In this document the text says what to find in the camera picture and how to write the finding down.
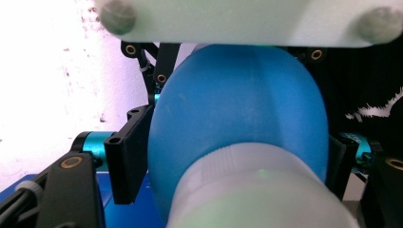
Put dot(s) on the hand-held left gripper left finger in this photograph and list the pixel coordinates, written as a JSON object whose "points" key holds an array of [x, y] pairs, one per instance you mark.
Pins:
{"points": [[130, 158]]}

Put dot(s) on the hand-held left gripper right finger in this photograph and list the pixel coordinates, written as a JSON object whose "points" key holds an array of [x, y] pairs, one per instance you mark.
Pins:
{"points": [[343, 161]]}

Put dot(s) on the white stained mat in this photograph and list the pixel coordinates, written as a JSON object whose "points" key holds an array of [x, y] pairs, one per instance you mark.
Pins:
{"points": [[47, 95]]}

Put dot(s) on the blue bottle with white cap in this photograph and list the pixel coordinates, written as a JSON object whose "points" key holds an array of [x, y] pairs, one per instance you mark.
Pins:
{"points": [[237, 104]]}

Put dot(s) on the dark cloth with white print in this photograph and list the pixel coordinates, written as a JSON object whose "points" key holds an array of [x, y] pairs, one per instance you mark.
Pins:
{"points": [[364, 95]]}

